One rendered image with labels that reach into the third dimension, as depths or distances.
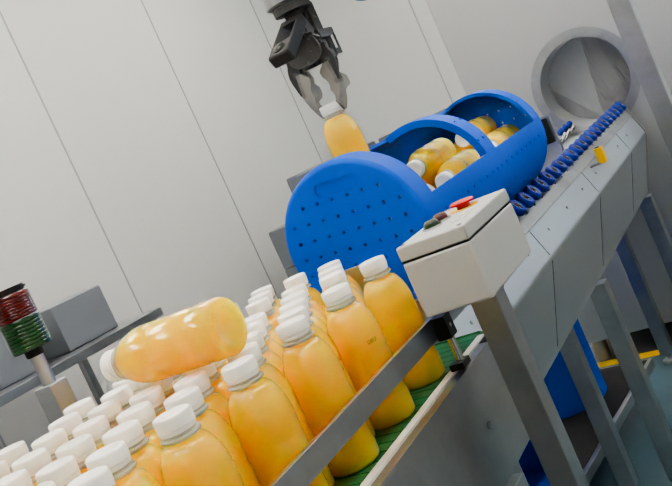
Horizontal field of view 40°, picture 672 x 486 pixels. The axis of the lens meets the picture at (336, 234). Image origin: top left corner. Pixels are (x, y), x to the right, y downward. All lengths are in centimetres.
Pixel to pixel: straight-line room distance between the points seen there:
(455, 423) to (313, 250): 54
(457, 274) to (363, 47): 644
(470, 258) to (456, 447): 24
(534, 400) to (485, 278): 22
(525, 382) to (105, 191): 456
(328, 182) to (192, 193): 453
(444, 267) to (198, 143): 520
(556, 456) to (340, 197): 58
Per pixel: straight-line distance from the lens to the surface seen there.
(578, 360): 264
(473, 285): 116
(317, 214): 162
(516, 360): 127
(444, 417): 120
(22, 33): 576
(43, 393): 148
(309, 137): 723
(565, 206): 234
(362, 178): 156
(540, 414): 130
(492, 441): 131
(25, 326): 146
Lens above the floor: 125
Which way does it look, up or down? 5 degrees down
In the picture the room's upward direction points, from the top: 24 degrees counter-clockwise
